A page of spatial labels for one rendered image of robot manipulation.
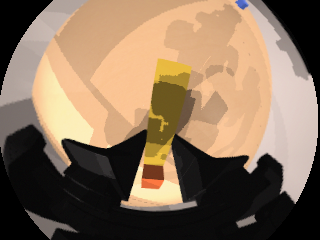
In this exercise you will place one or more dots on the yellow bar with orange block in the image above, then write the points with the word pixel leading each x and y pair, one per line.
pixel 168 92

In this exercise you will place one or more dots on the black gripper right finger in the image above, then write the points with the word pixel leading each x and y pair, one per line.
pixel 196 170

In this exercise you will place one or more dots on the small blue cube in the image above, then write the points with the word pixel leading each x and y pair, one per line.
pixel 242 3

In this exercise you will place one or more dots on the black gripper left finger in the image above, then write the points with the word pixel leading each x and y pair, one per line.
pixel 118 163

